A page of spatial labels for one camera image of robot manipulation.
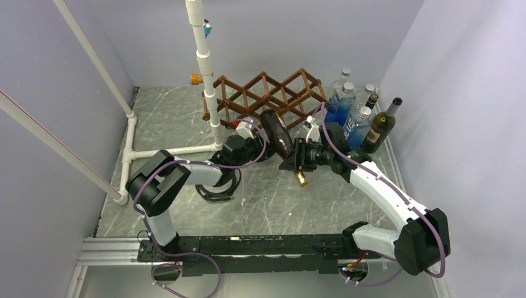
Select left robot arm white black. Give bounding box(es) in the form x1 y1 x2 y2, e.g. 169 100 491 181
125 135 275 261

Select dark bottle gold cap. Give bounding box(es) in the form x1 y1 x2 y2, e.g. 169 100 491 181
260 109 308 187

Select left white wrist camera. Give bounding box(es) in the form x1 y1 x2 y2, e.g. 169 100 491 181
233 117 254 138

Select white pvc pipe frame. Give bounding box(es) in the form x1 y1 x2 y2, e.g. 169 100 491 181
54 1 223 205

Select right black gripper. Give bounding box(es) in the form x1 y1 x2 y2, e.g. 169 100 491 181
279 137 332 172

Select coiled black cable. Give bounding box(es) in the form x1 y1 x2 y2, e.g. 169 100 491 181
195 162 243 204

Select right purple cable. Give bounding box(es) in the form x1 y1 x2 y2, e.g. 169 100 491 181
310 102 447 288

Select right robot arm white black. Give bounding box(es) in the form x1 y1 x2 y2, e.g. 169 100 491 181
277 123 451 278

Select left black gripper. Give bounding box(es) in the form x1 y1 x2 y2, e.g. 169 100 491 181
233 132 280 170

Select clear square glass bottle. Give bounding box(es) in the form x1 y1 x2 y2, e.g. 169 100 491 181
355 83 375 111

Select dark green wine bottle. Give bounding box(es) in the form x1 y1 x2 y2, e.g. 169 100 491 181
360 97 403 154

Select blue glass bottle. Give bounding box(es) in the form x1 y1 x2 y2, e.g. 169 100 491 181
324 82 356 127
344 106 372 150

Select brown wooden wine rack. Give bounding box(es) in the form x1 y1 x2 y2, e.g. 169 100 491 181
213 68 328 129

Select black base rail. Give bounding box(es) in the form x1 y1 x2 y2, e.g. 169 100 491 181
137 234 363 277

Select clear bottle red label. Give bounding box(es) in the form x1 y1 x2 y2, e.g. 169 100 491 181
328 68 352 100

